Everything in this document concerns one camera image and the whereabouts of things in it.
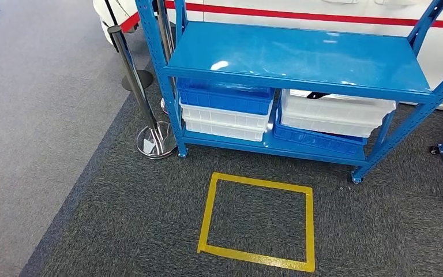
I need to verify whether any wide blue shelf rack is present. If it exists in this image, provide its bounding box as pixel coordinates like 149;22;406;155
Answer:
135;0;443;185

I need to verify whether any white plastic crate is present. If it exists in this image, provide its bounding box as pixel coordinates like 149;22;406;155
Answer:
280;89;397;139
179;100;274;142

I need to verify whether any blue plastic crate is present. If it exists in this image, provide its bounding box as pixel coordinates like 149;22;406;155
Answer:
273;111;367;156
176;78;276;115

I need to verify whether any black round stanchion base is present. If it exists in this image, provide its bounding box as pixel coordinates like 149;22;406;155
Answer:
121;69;155;92

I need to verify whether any yellow floor tape square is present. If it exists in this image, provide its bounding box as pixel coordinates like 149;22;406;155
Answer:
197;172;316;273

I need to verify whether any red barrier belt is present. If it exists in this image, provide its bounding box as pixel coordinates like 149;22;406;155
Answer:
120;12;141;33

